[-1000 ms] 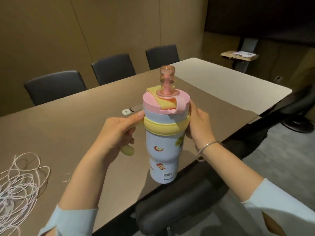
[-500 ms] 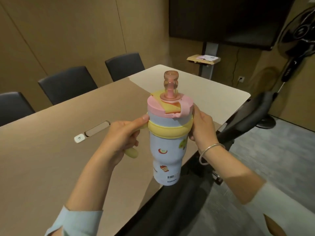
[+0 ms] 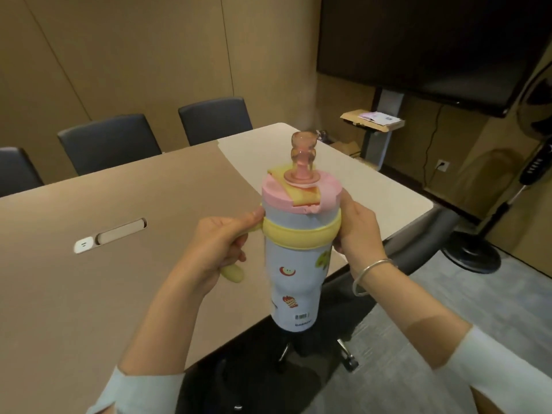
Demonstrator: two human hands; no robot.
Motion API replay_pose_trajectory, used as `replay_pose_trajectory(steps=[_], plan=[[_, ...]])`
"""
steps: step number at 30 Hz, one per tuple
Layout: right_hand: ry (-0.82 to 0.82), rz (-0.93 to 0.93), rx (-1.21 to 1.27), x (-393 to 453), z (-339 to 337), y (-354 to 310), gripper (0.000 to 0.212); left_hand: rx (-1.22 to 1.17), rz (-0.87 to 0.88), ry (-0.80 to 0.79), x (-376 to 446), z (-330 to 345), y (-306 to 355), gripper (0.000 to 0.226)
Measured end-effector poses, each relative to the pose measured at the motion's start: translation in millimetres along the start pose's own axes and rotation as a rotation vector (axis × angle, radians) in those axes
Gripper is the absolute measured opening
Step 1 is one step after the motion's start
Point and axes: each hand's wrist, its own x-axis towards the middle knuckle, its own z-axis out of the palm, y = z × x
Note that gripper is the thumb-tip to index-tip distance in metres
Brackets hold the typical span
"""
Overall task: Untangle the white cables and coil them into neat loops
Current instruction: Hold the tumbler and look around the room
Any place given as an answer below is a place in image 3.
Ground person's right hand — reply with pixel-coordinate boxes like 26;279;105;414
333;189;392;277

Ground person's left hand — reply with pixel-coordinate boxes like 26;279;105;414
169;206;266;298

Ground light blue sticker tumbler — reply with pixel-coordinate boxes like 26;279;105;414
220;131;344;332

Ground black swivel office chair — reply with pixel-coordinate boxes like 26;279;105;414
321;206;460;372

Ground pale beige table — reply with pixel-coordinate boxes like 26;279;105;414
217;121;434;281

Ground brown table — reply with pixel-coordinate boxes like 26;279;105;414
0;140;351;414

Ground black standing fan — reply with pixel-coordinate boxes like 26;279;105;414
439;66;552;275

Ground pink white papers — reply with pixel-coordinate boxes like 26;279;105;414
356;110;402;125

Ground dark meeting chair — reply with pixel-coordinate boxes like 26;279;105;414
178;97;254;147
57;114;163;177
0;146;45;199

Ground white table socket panel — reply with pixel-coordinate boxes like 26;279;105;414
72;217;148;255

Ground large black display screen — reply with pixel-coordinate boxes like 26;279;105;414
316;0;545;119

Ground silver bracelet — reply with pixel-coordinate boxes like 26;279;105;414
351;258;400;297

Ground black power cable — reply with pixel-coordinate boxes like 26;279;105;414
421;102;445;188

